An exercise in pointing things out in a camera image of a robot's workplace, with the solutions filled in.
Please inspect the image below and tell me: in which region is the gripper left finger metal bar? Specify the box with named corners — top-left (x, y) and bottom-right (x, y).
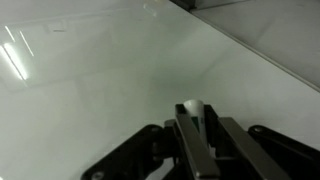
top-left (79, 103), bottom-right (222, 180)

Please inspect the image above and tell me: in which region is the gripper right finger metal bar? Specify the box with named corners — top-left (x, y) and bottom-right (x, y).
top-left (203, 104), bottom-right (320, 180)

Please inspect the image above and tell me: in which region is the white green whiteboard marker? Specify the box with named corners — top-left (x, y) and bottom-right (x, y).
top-left (182, 98), bottom-right (217, 158)

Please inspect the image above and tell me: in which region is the white whiteboard panel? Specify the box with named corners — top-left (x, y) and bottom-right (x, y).
top-left (0, 0), bottom-right (320, 180)

